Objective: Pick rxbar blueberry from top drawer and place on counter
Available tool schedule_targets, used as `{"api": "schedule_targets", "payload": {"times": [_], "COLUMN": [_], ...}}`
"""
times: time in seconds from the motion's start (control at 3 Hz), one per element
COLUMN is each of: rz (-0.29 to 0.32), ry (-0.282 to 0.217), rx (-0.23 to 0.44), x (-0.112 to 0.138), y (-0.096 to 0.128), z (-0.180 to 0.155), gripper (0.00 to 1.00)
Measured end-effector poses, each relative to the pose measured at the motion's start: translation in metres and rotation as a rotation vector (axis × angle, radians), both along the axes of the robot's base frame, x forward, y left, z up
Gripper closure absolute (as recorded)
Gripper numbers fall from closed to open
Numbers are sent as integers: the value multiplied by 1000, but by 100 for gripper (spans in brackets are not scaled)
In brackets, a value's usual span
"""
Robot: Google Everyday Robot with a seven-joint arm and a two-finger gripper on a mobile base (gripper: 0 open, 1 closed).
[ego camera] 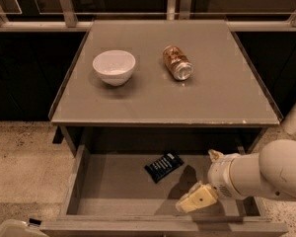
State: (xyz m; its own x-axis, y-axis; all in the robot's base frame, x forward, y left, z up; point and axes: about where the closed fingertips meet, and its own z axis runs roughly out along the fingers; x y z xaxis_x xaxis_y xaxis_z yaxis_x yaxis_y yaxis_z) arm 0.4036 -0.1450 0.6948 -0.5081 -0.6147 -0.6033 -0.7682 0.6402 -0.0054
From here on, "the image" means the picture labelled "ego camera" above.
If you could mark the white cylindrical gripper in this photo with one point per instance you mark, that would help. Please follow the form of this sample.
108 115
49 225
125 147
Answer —
220 174

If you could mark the dark blue rxbar wrapper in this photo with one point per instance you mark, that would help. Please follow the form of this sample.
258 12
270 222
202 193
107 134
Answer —
163 166

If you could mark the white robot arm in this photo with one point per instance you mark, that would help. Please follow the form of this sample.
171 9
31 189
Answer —
270 173

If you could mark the white plastic robot base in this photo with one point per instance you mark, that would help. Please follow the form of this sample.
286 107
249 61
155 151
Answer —
18 228

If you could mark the open grey wooden drawer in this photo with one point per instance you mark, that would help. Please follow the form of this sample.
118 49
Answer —
112 195

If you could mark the grey cabinet with counter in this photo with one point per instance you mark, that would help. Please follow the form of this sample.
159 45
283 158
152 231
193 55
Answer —
222 91

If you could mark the gold soda can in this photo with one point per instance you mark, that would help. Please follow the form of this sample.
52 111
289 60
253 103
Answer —
177 63

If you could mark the white ceramic bowl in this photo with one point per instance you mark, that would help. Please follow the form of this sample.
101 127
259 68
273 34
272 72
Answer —
114 67

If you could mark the metal railing frame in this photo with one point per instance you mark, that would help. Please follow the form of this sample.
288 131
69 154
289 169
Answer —
79 15

